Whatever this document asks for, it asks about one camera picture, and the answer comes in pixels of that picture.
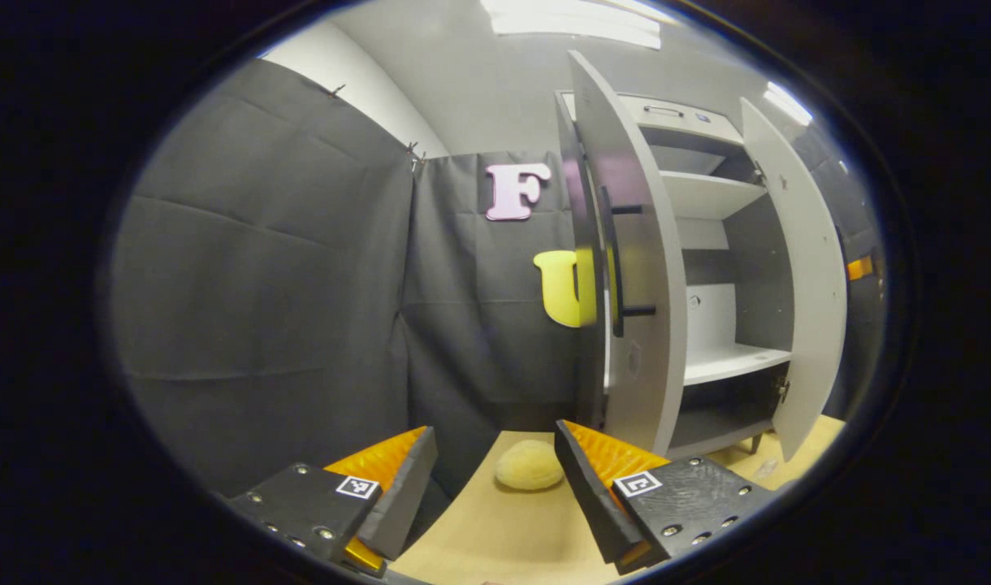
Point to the grey cabinet drawer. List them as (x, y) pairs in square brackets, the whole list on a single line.
[(666, 125)]

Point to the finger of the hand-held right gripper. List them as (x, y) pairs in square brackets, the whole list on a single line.
[(859, 267)]

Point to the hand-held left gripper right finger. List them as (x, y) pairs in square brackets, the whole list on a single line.
[(589, 496)]

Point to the grey cabinet door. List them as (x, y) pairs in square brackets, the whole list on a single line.
[(654, 341), (804, 284)]

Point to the small ceiling light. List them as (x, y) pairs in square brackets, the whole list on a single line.
[(788, 103)]

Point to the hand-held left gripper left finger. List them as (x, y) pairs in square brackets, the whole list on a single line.
[(398, 496)]

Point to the yellow round bun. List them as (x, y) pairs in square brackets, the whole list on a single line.
[(530, 465)]

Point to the grey cabinet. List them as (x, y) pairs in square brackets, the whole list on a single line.
[(707, 195)]

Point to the large ceiling light panel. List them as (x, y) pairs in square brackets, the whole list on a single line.
[(573, 20)]

